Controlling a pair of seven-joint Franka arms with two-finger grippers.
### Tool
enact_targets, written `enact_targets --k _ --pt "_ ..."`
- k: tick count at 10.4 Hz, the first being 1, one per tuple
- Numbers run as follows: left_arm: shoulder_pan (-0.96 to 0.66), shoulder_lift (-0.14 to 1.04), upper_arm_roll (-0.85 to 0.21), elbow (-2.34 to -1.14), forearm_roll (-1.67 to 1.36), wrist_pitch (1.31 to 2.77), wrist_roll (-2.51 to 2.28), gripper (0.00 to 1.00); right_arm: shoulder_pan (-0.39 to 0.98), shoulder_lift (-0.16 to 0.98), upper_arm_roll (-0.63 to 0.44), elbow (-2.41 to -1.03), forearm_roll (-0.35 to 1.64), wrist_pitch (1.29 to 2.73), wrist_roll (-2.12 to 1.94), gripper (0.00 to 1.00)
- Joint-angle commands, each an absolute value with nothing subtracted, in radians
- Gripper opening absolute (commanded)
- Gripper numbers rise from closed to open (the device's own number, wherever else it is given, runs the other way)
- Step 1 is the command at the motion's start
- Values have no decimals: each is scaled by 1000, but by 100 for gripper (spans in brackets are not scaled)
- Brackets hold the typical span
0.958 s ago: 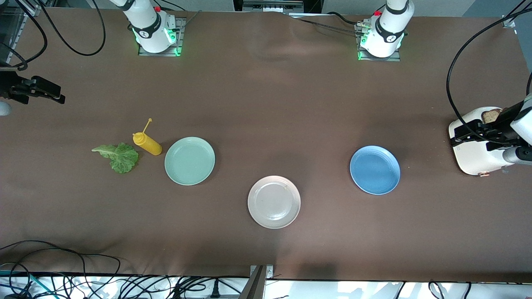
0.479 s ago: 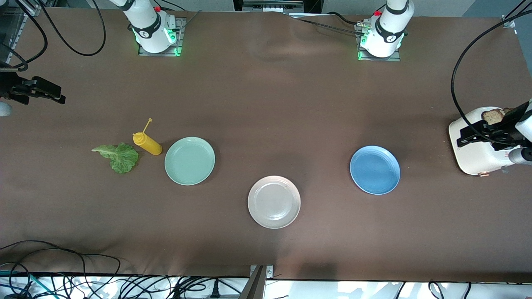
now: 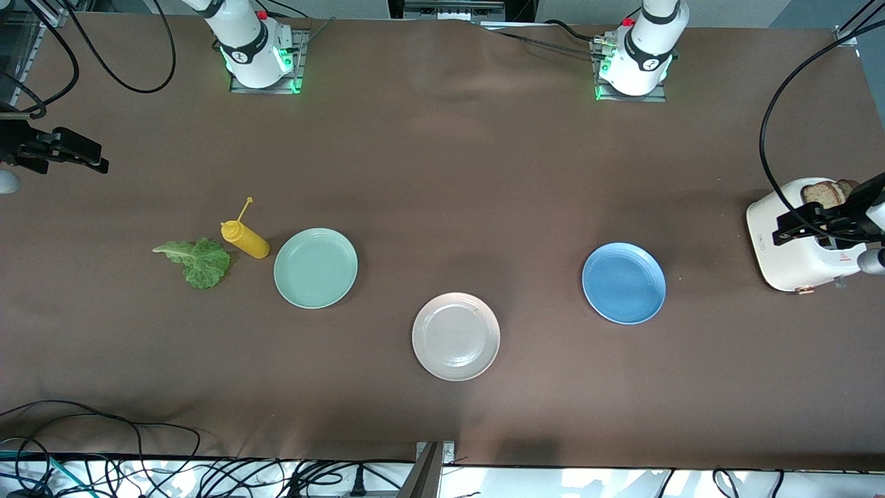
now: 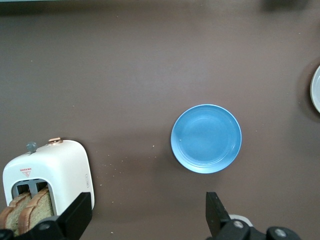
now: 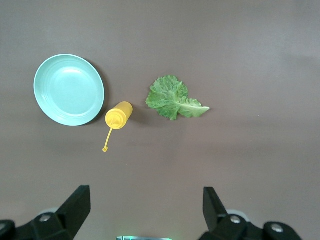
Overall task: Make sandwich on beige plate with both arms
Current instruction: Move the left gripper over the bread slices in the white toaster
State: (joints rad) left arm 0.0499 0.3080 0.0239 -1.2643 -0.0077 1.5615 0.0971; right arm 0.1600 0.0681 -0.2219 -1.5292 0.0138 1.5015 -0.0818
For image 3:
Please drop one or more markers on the aluminium frame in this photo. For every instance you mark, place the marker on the aluminium frame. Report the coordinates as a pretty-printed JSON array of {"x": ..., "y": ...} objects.
[{"x": 21, "y": 41}]

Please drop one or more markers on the green lettuce leaf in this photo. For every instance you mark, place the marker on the green lettuce leaf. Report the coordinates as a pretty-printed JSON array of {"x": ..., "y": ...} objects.
[{"x": 204, "y": 263}]

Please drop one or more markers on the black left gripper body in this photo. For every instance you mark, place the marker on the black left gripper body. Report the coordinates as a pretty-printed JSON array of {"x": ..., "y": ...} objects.
[{"x": 859, "y": 200}]

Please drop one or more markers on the beige plate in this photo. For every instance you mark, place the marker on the beige plate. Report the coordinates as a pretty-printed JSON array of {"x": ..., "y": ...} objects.
[{"x": 456, "y": 337}]

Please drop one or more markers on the brown bread slice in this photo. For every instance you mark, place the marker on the brown bread slice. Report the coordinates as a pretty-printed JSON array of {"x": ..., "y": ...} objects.
[
  {"x": 848, "y": 187},
  {"x": 819, "y": 194}
]

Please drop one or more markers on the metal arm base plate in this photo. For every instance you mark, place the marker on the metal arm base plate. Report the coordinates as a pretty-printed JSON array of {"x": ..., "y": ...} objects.
[
  {"x": 297, "y": 62},
  {"x": 632, "y": 98}
]

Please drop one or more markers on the black metal rack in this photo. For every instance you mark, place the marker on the black metal rack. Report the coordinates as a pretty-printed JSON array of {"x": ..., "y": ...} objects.
[{"x": 449, "y": 8}]

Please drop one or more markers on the white toaster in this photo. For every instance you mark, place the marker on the white toaster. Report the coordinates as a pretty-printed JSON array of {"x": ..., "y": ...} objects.
[{"x": 788, "y": 266}]

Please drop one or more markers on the metal corner bracket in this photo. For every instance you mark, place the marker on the metal corner bracket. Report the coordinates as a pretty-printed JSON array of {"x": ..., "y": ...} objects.
[{"x": 845, "y": 38}]

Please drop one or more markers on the aluminium profile post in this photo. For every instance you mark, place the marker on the aluminium profile post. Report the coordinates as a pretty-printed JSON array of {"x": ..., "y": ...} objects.
[{"x": 425, "y": 477}]

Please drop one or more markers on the blue plate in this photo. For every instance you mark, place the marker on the blue plate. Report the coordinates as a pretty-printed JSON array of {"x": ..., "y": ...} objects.
[{"x": 623, "y": 283}]

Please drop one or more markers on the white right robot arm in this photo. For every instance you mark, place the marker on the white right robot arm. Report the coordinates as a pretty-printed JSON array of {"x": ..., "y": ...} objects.
[{"x": 245, "y": 55}]

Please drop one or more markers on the black power plug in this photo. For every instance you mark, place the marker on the black power plug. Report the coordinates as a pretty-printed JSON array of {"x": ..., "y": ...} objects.
[{"x": 357, "y": 483}]

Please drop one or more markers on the mint green plate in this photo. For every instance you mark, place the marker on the mint green plate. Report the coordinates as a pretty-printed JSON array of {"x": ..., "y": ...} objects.
[{"x": 316, "y": 268}]

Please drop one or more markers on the yellow squeeze bottle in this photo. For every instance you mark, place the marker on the yellow squeeze bottle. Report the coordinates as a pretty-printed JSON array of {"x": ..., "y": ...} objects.
[{"x": 245, "y": 240}]

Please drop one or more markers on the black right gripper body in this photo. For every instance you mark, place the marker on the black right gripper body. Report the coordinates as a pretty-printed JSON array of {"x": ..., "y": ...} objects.
[{"x": 15, "y": 142}]

